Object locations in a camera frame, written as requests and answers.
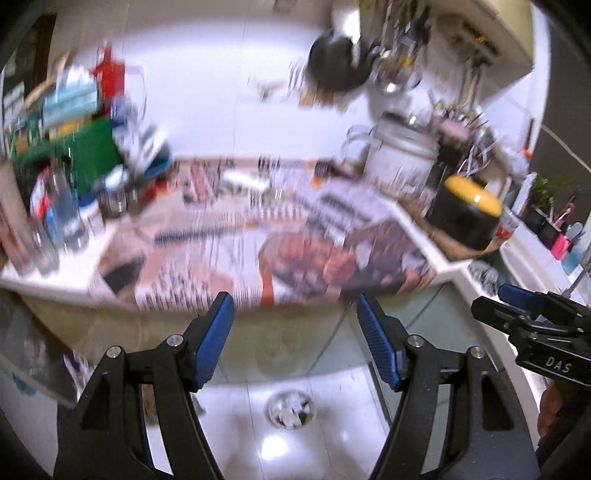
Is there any clear plastic bag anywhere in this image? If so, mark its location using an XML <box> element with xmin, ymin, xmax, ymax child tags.
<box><xmin>112</xmin><ymin>96</ymin><xmax>149</xmax><ymax>154</ymax></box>

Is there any potted green plant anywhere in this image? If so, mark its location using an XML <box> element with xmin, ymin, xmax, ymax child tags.
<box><xmin>522</xmin><ymin>174</ymin><xmax>579</xmax><ymax>246</ymax></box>

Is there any white pill bottle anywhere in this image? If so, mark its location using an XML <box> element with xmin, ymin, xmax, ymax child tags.
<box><xmin>85</xmin><ymin>202</ymin><xmax>108</xmax><ymax>232</ymax></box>

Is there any blue bowl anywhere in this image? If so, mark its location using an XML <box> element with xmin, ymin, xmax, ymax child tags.
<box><xmin>137</xmin><ymin>156</ymin><xmax>175</xmax><ymax>179</ymax></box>

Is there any person's right hand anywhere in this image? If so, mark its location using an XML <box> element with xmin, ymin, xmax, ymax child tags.
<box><xmin>537</xmin><ymin>382</ymin><xmax>563</xmax><ymax>438</ymax></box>

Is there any pink cup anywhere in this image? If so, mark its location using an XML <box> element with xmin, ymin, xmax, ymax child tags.
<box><xmin>551</xmin><ymin>232</ymin><xmax>572</xmax><ymax>260</ymax></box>

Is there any green box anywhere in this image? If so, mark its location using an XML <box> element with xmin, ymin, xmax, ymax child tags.
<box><xmin>50</xmin><ymin>117</ymin><xmax>124</xmax><ymax>195</ymax></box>

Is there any red and white cup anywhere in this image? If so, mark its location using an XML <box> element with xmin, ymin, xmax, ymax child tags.
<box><xmin>495</xmin><ymin>207</ymin><xmax>523</xmax><ymax>241</ymax></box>

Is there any wooden cutting board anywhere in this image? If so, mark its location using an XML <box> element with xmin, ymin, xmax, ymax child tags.
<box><xmin>401</xmin><ymin>198</ymin><xmax>502</xmax><ymax>262</ymax></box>

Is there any white tray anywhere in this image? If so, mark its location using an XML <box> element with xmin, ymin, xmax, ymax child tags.
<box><xmin>128</xmin><ymin>126</ymin><xmax>170</xmax><ymax>165</ymax></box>

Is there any yellow packet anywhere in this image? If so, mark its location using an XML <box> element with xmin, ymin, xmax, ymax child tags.
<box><xmin>47</xmin><ymin>121</ymin><xmax>93</xmax><ymax>139</ymax></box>

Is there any upper wooden cabinet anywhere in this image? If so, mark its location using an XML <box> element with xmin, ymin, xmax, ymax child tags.
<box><xmin>429</xmin><ymin>0</ymin><xmax>537</xmax><ymax>85</ymax></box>

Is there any blue tissue box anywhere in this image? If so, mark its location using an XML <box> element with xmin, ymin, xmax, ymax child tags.
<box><xmin>41</xmin><ymin>68</ymin><xmax>101</xmax><ymax>126</ymax></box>

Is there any black hanging pan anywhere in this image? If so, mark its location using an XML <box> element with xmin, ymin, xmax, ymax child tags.
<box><xmin>308</xmin><ymin>29</ymin><xmax>371</xmax><ymax>92</ymax></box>

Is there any white rice cooker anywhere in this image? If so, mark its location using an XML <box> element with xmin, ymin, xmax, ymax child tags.
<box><xmin>364</xmin><ymin>112</ymin><xmax>440</xmax><ymax>195</ymax></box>

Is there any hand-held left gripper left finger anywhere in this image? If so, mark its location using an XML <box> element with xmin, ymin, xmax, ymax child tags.
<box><xmin>53</xmin><ymin>291</ymin><xmax>236</xmax><ymax>480</ymax></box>

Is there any wall-mounted electrical box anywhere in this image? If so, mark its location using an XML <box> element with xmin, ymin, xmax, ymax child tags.
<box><xmin>454</xmin><ymin>15</ymin><xmax>502</xmax><ymax>59</ymax></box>

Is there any flat white box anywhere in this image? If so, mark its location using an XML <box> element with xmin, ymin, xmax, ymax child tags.
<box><xmin>221</xmin><ymin>168</ymin><xmax>267</xmax><ymax>186</ymax></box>

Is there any red plastic container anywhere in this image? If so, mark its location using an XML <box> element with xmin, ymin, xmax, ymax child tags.
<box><xmin>91</xmin><ymin>59</ymin><xmax>126</xmax><ymax>101</ymax></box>

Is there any round waste bin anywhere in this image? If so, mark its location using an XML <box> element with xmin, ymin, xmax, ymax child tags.
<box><xmin>266</xmin><ymin>389</ymin><xmax>318</xmax><ymax>431</ymax></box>

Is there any black and yellow container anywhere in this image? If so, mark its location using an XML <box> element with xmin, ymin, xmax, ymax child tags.
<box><xmin>426</xmin><ymin>174</ymin><xmax>504</xmax><ymax>251</ymax></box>

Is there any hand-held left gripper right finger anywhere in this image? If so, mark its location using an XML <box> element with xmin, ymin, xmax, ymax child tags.
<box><xmin>356</xmin><ymin>293</ymin><xmax>541</xmax><ymax>480</ymax></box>

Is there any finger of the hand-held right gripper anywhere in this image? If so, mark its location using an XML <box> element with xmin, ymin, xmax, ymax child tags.
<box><xmin>497</xmin><ymin>283</ymin><xmax>555</xmax><ymax>311</ymax></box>
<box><xmin>470</xmin><ymin>296</ymin><xmax>539</xmax><ymax>334</ymax></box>

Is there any pink utensil holder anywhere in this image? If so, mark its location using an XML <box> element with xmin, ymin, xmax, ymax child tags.
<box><xmin>435</xmin><ymin>117</ymin><xmax>477</xmax><ymax>145</ymax></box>

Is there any clear plastic bottle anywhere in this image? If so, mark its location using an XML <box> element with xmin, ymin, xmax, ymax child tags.
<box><xmin>47</xmin><ymin>170</ymin><xmax>89</xmax><ymax>253</ymax></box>

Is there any perforated metal holder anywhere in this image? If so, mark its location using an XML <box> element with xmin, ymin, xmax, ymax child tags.
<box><xmin>93</xmin><ymin>174</ymin><xmax>140</xmax><ymax>216</ymax></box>

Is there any lower glass cabinet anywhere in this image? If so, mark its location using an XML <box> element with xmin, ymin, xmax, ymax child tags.
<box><xmin>21</xmin><ymin>277</ymin><xmax>465</xmax><ymax>386</ymax></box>

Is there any light blue bottle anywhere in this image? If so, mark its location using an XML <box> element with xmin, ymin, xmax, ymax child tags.
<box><xmin>560</xmin><ymin>220</ymin><xmax>585</xmax><ymax>276</ymax></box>

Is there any printed newspaper sheet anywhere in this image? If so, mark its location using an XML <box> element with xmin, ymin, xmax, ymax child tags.
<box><xmin>89</xmin><ymin>158</ymin><xmax>438</xmax><ymax>311</ymax></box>

